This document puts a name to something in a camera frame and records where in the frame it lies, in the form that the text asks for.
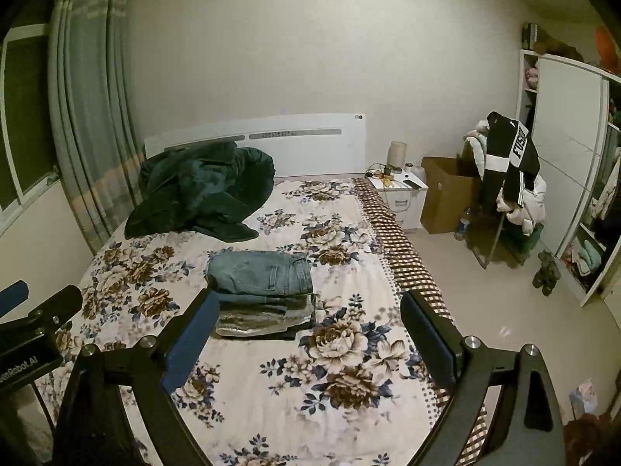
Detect folded dark blue jeans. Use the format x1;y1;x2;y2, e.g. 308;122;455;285
217;292;317;310

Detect grey striped curtain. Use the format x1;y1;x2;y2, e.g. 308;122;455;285
46;0;147;254

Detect orange bag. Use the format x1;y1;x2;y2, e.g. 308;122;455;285
595;26;621;67

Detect brown cardboard box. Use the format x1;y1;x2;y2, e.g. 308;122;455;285
420;155;482;235

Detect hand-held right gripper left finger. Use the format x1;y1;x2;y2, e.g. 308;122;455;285
53;289;221;466

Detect folded grey patterned pants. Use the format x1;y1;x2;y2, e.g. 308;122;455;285
215;305;317;337

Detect white nightstand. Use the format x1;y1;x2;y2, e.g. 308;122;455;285
367;174;430;234

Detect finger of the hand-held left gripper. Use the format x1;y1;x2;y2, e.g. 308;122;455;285
0;285;83;337
0;280;29;306

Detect black and white jacket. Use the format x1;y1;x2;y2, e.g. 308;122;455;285
480;111;541;210

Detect plastic water bottle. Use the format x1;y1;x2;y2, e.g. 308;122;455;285
454;207;473;242

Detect folded light blue jeans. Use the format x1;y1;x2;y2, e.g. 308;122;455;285
207;250;314;297

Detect bed with floral sheet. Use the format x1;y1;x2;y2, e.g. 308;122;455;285
36;177;488;466

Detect white framed window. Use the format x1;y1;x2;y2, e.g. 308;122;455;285
0;23;60;215

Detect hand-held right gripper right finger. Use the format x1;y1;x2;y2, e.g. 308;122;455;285
400;290;566;466

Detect white headboard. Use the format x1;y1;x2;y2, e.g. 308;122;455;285
144;113;368;179

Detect white puffy jacket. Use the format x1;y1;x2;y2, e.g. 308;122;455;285
495;174;548;236

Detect dark brown cloth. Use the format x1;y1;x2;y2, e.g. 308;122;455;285
565;412;621;466

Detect chair with piled clothes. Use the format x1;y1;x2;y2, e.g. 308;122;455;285
460;137;516;270

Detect pale pink and white garment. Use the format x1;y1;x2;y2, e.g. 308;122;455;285
463;120;491;176

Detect beige table lamp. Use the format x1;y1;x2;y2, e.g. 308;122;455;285
388;141;408;172

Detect white wardrobe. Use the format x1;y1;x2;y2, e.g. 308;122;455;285
515;49;621;308

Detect green storage basket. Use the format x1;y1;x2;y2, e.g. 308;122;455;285
502;224;545;266

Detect dark plush toy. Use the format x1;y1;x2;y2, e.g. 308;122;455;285
532;250;562;297

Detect dark green quilt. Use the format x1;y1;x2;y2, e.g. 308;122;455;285
125;143;276;242

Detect pink patterned bag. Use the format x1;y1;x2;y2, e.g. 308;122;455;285
569;379;598;419

